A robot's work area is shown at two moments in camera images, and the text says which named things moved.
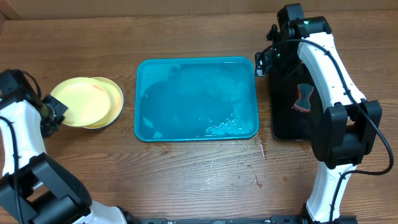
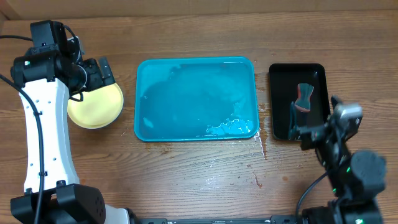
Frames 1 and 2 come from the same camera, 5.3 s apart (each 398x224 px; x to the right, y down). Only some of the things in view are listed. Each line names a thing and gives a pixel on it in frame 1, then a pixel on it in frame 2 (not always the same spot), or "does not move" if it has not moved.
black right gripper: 266,61 → 310,134
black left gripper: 60,109 → 97,81
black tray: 287,122 does not move
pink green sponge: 303,103 does not move
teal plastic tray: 196,98 does not move
